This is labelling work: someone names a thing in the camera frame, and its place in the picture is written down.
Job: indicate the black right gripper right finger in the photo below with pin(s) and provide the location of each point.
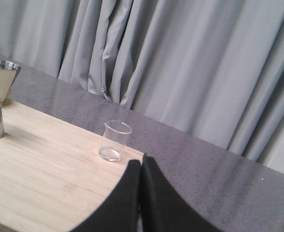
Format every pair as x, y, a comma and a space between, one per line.
162, 208

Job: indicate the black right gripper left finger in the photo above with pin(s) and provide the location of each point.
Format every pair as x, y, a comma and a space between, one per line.
119, 211

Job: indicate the small glass beaker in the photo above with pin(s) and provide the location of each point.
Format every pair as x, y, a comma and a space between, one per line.
116, 136

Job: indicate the wooden cutting board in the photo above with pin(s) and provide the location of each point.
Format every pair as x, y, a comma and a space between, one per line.
51, 175

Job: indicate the grey curtain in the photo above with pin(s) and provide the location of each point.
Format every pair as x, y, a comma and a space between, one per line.
210, 68

